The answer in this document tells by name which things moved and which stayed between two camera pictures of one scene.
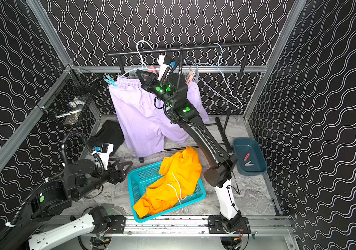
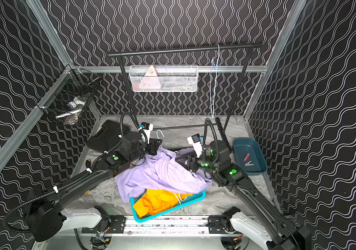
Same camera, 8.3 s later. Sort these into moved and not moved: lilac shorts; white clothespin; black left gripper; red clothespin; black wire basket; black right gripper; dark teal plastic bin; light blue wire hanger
Moved: light blue wire hanger; lilac shorts; black left gripper; black right gripper
Not moved: black wire basket; red clothespin; white clothespin; dark teal plastic bin
